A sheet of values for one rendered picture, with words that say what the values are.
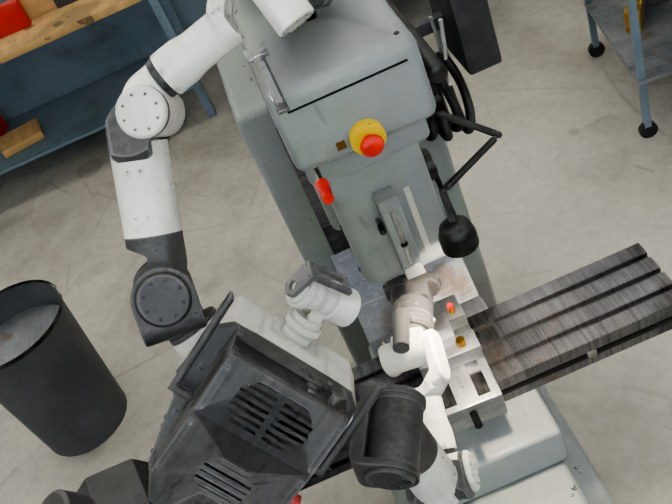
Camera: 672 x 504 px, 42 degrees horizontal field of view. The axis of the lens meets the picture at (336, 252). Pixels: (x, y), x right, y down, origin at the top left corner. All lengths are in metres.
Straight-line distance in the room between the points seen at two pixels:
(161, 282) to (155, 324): 0.06
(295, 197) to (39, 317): 1.81
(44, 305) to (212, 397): 2.62
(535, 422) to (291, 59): 1.07
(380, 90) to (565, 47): 3.53
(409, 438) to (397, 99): 0.55
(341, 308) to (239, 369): 0.24
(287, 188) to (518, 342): 0.68
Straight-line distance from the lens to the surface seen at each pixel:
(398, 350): 1.75
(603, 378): 3.25
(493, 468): 2.12
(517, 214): 3.92
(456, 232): 1.62
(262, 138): 2.11
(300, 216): 2.25
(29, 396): 3.62
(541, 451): 2.14
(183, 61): 1.34
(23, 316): 3.86
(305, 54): 1.48
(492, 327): 2.23
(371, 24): 1.49
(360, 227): 1.73
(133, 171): 1.36
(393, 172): 1.68
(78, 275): 4.83
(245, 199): 4.66
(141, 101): 1.33
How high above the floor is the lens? 2.55
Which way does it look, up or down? 39 degrees down
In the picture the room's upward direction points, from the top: 25 degrees counter-clockwise
